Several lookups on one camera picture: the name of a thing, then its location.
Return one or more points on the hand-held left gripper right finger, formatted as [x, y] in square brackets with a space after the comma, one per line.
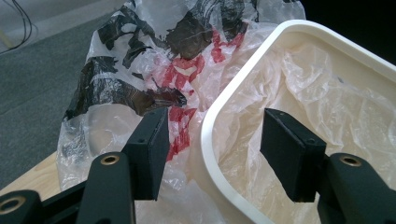
[295, 161]

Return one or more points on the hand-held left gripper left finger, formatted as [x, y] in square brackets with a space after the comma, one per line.
[146, 161]

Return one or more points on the cream trash bin with face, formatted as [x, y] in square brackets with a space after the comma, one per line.
[351, 62]

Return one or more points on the translucent printed plastic bag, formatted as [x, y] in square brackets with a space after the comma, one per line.
[186, 40]

